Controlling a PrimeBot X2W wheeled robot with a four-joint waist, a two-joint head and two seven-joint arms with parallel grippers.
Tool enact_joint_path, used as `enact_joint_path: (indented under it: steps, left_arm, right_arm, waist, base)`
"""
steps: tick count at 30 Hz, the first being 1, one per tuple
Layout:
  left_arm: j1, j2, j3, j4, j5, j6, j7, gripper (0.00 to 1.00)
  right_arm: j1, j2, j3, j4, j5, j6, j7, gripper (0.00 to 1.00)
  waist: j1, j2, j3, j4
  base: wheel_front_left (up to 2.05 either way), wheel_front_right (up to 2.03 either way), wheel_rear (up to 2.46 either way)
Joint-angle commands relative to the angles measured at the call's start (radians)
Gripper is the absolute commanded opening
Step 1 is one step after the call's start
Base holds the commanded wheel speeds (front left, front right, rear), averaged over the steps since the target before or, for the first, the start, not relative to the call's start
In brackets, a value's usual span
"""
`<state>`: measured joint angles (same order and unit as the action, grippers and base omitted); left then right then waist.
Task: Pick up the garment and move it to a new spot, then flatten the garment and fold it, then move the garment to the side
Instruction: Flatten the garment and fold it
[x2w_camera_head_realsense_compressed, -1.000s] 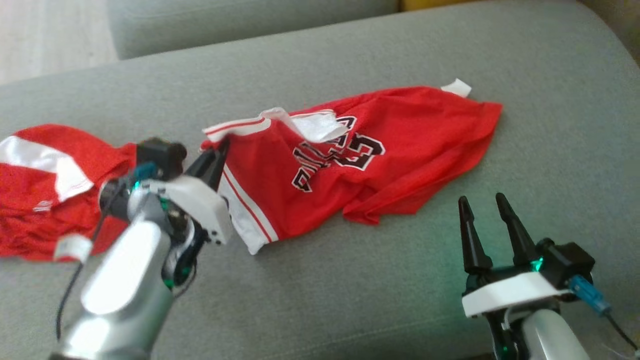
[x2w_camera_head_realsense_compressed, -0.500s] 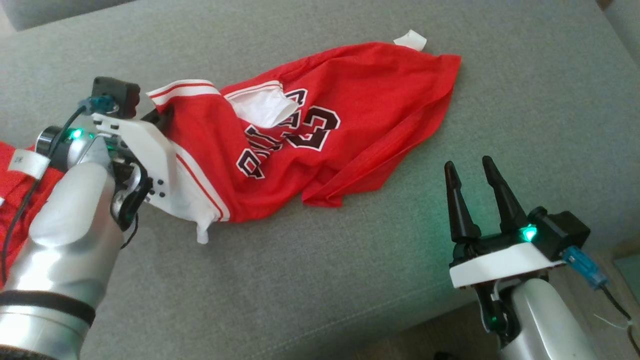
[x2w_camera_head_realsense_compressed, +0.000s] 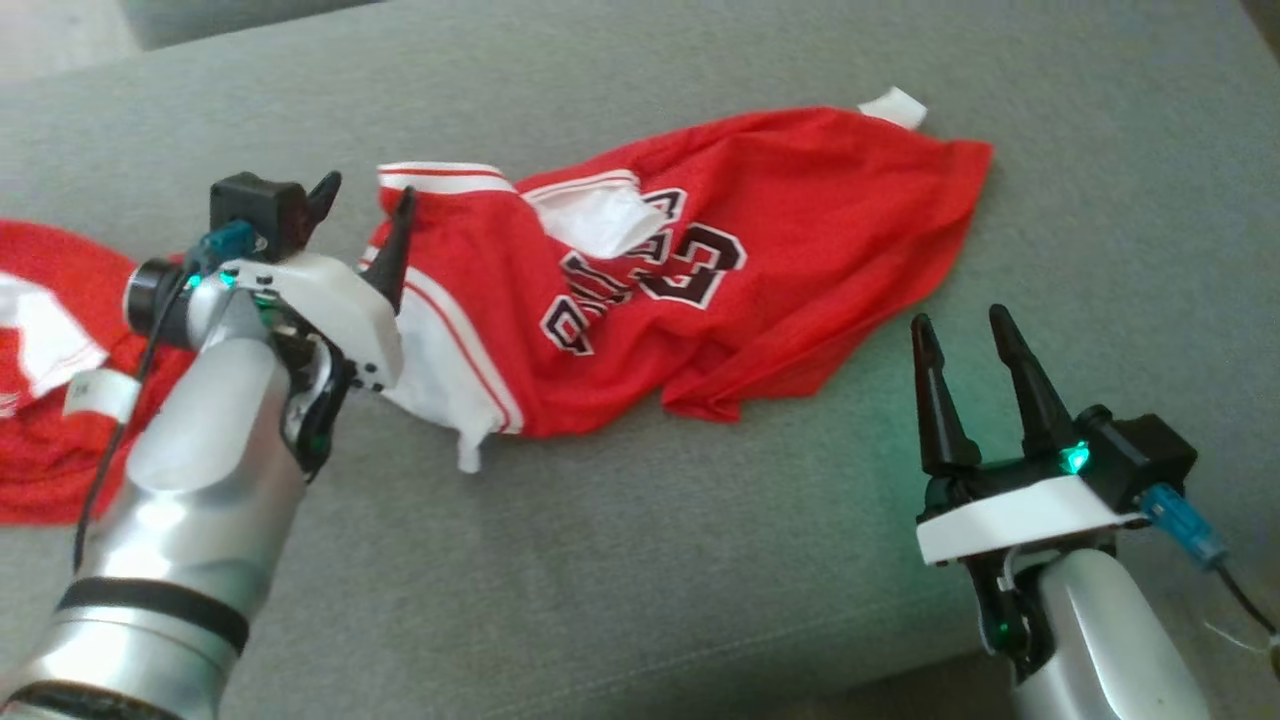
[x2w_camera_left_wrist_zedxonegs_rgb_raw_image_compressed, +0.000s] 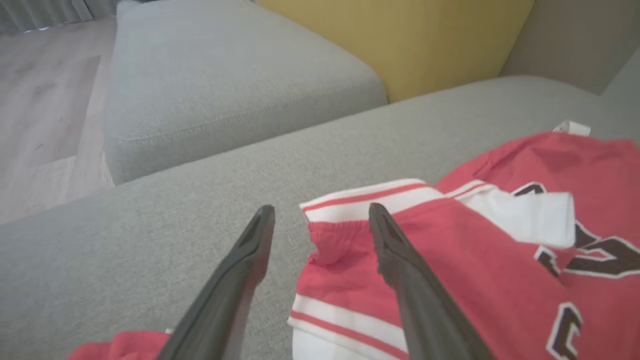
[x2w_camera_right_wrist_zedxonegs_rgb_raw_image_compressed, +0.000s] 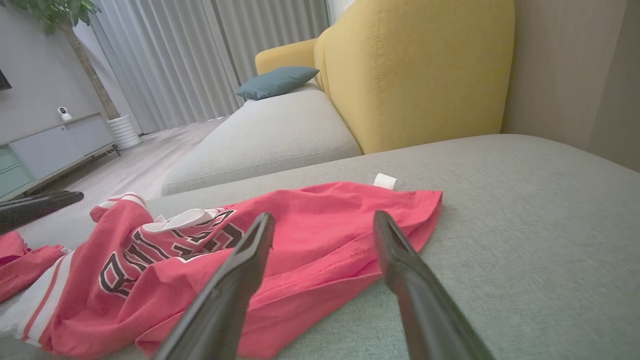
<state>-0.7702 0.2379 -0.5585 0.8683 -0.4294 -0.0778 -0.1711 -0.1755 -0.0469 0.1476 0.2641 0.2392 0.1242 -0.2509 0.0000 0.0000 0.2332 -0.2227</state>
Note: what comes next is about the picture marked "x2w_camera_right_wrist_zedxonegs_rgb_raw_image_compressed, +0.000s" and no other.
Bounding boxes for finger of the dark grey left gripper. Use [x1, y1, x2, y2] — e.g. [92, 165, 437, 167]
[0, 204, 63, 235]
[0, 190, 85, 217]

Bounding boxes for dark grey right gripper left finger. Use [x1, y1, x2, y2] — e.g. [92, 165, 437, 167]
[152, 212, 276, 360]

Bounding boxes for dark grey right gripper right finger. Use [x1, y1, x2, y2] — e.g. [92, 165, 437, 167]
[372, 210, 496, 360]

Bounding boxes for red shorts with white stripe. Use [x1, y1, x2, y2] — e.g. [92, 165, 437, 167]
[0, 231, 67, 304]

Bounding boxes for red jersey with lettering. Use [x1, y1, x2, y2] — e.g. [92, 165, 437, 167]
[0, 172, 444, 360]

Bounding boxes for grey tv cabinet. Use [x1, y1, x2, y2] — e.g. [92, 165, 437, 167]
[0, 112, 121, 202]

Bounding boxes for white ribbed plant pot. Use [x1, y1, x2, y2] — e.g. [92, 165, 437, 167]
[106, 114, 143, 151]

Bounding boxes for large grey sofa seat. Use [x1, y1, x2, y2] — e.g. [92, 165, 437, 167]
[0, 133, 640, 360]

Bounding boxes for green indoor tree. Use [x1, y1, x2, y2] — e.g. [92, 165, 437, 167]
[7, 0, 122, 121]

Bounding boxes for small grey sofa seat cushion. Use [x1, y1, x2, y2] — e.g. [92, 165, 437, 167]
[161, 81, 363, 197]

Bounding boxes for grey pleated curtain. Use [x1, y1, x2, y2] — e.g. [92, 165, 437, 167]
[75, 0, 332, 136]

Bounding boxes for blue-grey throw pillow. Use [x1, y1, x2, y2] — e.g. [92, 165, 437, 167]
[235, 66, 321, 101]

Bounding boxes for yellow sofa backrest cushion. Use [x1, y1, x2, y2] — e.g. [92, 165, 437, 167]
[325, 0, 516, 155]
[313, 25, 335, 98]

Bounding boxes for yellow sofa armrest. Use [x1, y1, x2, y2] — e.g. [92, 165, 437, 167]
[255, 39, 321, 77]

